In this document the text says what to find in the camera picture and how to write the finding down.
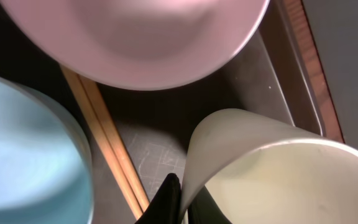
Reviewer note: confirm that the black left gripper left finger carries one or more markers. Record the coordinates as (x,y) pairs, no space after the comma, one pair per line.
(164,207)

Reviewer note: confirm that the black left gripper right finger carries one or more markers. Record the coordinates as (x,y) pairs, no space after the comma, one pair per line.
(204,210)

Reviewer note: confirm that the pale green cup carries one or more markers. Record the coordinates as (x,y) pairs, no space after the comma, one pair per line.
(260,170)

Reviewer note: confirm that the light blue bowl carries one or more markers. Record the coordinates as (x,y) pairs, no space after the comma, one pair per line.
(45,160)

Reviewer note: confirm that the grey dishwasher rack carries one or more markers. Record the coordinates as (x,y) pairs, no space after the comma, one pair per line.
(334,24)

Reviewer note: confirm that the right wooden chopstick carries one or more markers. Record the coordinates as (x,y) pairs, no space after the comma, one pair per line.
(115,141)

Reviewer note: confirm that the wooden chopstick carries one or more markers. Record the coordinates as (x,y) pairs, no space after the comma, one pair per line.
(115,141)
(84,102)

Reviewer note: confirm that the left wooden chopstick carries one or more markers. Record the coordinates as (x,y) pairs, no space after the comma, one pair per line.
(84,102)

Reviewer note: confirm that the dark brown serving tray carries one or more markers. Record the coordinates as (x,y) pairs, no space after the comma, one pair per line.
(267,77)

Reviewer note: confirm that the pink bowl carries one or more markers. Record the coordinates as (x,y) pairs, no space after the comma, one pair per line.
(139,45)

